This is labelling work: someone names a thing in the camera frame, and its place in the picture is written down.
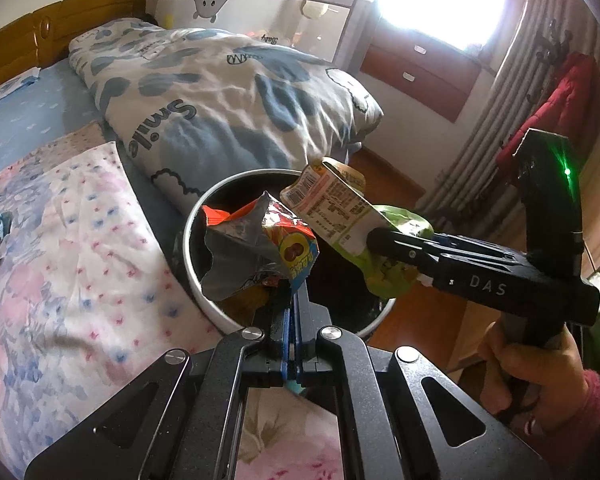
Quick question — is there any person's right forearm pink sleeve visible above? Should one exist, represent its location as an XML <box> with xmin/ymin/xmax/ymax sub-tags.
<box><xmin>577</xmin><ymin>367</ymin><xmax>600</xmax><ymax>436</ymax></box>

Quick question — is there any dark wooden coat rack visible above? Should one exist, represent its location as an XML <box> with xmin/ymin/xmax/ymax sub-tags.
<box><xmin>534</xmin><ymin>19</ymin><xmax>576</xmax><ymax>63</ymax></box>

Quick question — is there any white round trash bin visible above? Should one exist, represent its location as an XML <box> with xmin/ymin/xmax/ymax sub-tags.
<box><xmin>182</xmin><ymin>169</ymin><xmax>396</xmax><ymax>339</ymax></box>

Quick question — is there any person's right hand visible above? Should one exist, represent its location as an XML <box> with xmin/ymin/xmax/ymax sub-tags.
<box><xmin>480</xmin><ymin>321</ymin><xmax>588</xmax><ymax>436</ymax></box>

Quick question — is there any blue printed pillow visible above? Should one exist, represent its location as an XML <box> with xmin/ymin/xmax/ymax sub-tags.
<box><xmin>0</xmin><ymin>66</ymin><xmax>42</xmax><ymax>112</ymax></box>

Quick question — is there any white quilt with blue hearts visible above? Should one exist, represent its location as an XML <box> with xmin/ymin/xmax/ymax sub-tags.
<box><xmin>69</xmin><ymin>16</ymin><xmax>385</xmax><ymax>211</ymax></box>

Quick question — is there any wooden bed headboard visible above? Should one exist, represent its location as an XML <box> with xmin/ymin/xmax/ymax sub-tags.
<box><xmin>0</xmin><ymin>0</ymin><xmax>148</xmax><ymax>96</ymax></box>

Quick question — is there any green and orange snack packet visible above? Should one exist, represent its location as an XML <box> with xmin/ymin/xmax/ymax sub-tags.
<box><xmin>280</xmin><ymin>156</ymin><xmax>436</xmax><ymax>297</ymax></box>

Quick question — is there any grey bed guard rail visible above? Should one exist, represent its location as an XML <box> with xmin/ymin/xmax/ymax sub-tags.
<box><xmin>150</xmin><ymin>0</ymin><xmax>381</xmax><ymax>73</ymax></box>

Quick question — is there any beige striped curtain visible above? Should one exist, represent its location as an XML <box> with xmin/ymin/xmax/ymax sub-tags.
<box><xmin>414</xmin><ymin>0</ymin><xmax>600</xmax><ymax>253</ymax></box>

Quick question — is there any pink floral blanket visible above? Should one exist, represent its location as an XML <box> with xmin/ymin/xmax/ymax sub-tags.
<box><xmin>0</xmin><ymin>125</ymin><xmax>346</xmax><ymax>480</ymax></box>

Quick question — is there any blue bed sheet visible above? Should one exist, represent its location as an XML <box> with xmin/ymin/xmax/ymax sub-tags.
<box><xmin>0</xmin><ymin>55</ymin><xmax>131</xmax><ymax>186</ymax></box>

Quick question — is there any brown drawer cabinet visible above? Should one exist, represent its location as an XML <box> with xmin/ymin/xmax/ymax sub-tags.
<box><xmin>360</xmin><ymin>7</ymin><xmax>482</xmax><ymax>123</ymax></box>

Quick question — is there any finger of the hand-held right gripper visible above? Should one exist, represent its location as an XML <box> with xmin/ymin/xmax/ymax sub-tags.
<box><xmin>366</xmin><ymin>226</ymin><xmax>451</xmax><ymax>281</ymax></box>
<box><xmin>431</xmin><ymin>232</ymin><xmax>528</xmax><ymax>262</ymax></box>

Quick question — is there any silver and red snack wrapper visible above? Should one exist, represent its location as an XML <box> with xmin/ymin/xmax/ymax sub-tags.
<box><xmin>201</xmin><ymin>191</ymin><xmax>321</xmax><ymax>302</ymax></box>

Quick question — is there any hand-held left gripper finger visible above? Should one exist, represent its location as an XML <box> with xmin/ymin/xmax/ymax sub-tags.
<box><xmin>24</xmin><ymin>280</ymin><xmax>295</xmax><ymax>480</ymax></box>
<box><xmin>294</xmin><ymin>282</ymin><xmax>554</xmax><ymax>480</ymax></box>

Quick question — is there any red coat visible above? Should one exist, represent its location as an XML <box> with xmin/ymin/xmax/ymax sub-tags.
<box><xmin>495</xmin><ymin>51</ymin><xmax>599</xmax><ymax>171</ymax></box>

